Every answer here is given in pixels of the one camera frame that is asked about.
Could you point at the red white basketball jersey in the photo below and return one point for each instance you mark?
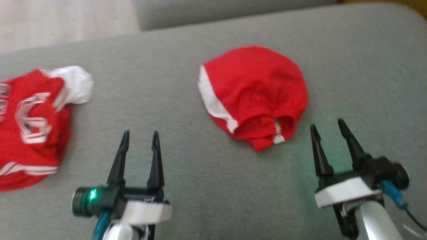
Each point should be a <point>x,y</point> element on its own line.
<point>40,150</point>

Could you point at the yellow cushion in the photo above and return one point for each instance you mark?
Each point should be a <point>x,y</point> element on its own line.
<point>417,5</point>

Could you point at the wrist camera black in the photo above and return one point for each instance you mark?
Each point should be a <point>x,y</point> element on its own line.
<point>81,201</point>
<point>397,173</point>

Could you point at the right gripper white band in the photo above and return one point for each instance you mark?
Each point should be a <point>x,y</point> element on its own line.
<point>343,191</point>

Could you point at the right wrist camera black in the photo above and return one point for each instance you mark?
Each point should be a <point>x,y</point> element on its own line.
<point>397,173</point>

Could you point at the red shorts white trim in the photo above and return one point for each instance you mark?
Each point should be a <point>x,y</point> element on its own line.
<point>253,86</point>

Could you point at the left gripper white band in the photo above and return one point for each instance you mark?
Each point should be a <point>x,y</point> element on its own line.
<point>143,210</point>

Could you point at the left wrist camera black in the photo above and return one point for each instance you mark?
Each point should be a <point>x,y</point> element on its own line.
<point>81,201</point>

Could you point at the grey sofa cushion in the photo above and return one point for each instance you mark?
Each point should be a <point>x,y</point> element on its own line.
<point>217,11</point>

